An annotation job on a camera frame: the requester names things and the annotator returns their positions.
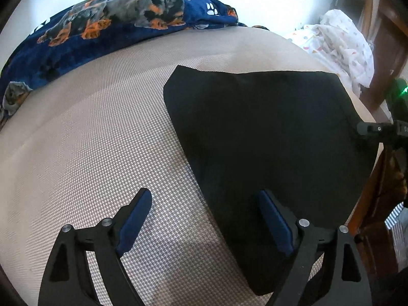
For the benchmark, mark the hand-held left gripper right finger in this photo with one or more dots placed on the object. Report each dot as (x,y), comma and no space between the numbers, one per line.
(275,223)

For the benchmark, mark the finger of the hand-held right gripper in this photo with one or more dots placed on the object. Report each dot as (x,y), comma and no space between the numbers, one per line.
(369,129)

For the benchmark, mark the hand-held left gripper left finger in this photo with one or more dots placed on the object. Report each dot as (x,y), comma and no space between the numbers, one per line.
(134,223)

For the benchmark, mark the black pants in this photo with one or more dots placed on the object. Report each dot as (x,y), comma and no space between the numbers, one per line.
(255,134)

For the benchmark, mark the wooden chair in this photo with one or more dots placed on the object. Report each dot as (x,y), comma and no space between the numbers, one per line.
(392,35)

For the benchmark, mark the white patterned sheet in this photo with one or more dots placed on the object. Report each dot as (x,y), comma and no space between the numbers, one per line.
(338,47)

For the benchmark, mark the blue striped cloth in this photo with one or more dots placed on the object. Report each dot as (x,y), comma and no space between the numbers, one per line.
(398,216)

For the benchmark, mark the beige bed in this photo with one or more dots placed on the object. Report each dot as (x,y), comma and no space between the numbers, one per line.
(95,134)

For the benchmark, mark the wooden board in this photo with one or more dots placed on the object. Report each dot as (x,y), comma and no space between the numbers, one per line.
(368,9)

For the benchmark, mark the blue dog print blanket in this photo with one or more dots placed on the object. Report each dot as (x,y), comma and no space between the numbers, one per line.
(197,9)

